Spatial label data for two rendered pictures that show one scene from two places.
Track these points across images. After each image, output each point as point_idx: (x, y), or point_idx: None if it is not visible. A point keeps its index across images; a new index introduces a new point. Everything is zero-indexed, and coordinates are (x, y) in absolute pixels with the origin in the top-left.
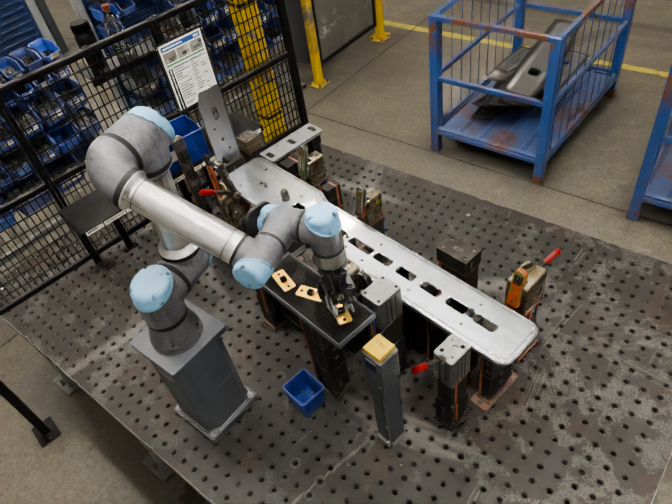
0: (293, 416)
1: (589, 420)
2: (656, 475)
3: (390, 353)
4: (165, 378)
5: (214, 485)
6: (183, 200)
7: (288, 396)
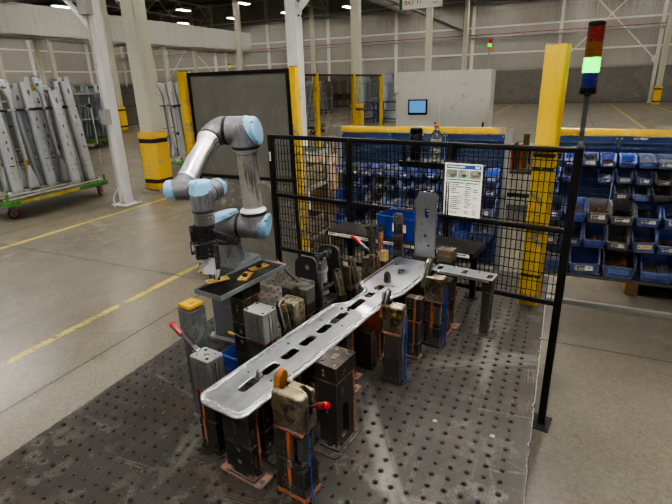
0: None
1: None
2: None
3: (187, 311)
4: None
5: (179, 345)
6: (201, 150)
7: (235, 352)
